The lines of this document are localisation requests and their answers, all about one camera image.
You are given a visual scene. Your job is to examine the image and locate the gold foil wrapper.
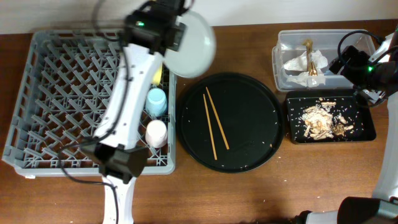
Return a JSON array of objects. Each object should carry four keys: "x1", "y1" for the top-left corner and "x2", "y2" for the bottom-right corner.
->
[{"x1": 302, "y1": 39, "x2": 318, "y2": 77}]

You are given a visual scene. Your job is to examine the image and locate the white napkin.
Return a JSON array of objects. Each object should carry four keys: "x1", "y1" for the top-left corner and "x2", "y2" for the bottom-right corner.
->
[{"x1": 284, "y1": 50, "x2": 328, "y2": 88}]

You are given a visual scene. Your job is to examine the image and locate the grey round plate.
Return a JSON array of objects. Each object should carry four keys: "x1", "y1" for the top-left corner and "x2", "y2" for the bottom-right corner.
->
[{"x1": 164, "y1": 11, "x2": 216, "y2": 78}]

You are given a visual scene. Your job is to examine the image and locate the yellow bowl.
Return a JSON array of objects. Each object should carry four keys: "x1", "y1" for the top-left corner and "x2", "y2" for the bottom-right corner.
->
[{"x1": 152, "y1": 65, "x2": 163, "y2": 86}]

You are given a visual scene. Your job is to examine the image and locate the food scraps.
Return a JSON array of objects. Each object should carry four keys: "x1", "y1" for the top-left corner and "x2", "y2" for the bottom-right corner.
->
[{"x1": 299, "y1": 98, "x2": 354, "y2": 141}]

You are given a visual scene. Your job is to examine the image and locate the blue plastic cup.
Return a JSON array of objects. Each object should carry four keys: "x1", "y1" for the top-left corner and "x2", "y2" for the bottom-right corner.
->
[{"x1": 145, "y1": 88, "x2": 167, "y2": 117}]

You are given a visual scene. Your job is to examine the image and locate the pink plastic cup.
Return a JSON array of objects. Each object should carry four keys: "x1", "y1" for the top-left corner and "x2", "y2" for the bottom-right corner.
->
[{"x1": 145, "y1": 119, "x2": 168, "y2": 148}]

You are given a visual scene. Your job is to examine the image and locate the wooden chopstick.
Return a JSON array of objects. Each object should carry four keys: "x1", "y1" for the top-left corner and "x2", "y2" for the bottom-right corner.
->
[
  {"x1": 205, "y1": 86, "x2": 230, "y2": 150},
  {"x1": 203, "y1": 94, "x2": 218, "y2": 161}
]

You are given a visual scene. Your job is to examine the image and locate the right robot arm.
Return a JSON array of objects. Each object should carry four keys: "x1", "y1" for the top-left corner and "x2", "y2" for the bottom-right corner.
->
[{"x1": 289, "y1": 30, "x2": 397, "y2": 223}]

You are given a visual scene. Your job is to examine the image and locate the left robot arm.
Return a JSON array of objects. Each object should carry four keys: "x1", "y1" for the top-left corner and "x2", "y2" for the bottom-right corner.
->
[{"x1": 80, "y1": 1, "x2": 189, "y2": 223}]

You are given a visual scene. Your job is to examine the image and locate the clear plastic waste bin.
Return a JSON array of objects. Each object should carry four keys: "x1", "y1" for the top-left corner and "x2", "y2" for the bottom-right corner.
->
[{"x1": 272, "y1": 29, "x2": 381, "y2": 93}]

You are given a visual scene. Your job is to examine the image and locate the grey plastic dishwasher rack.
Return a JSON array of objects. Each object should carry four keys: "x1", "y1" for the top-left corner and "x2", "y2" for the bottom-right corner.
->
[{"x1": 2, "y1": 28, "x2": 178, "y2": 178}]

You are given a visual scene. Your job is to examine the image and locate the black rectangular tray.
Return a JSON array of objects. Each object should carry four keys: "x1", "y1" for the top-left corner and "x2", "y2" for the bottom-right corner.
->
[{"x1": 285, "y1": 90, "x2": 376, "y2": 144}]

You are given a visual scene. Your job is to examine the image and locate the round black serving tray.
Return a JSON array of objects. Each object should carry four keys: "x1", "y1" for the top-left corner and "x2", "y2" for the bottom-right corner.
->
[{"x1": 176, "y1": 72, "x2": 285, "y2": 173}]

